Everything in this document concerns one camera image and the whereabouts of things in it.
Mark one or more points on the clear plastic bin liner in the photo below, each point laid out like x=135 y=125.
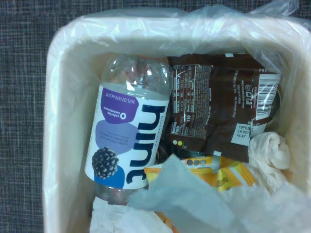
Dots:
x=170 y=34

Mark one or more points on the cream plastic trash bin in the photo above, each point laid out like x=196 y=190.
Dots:
x=52 y=121

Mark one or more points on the discarded white paper tissue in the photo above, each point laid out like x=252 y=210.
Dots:
x=116 y=218
x=267 y=155

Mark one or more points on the clear Hint water bottle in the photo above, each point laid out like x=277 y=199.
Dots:
x=136 y=126

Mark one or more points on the brown snack wrapper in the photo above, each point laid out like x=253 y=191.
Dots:
x=213 y=109

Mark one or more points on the yellow snack wrapper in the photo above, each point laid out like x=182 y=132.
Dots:
x=233 y=176

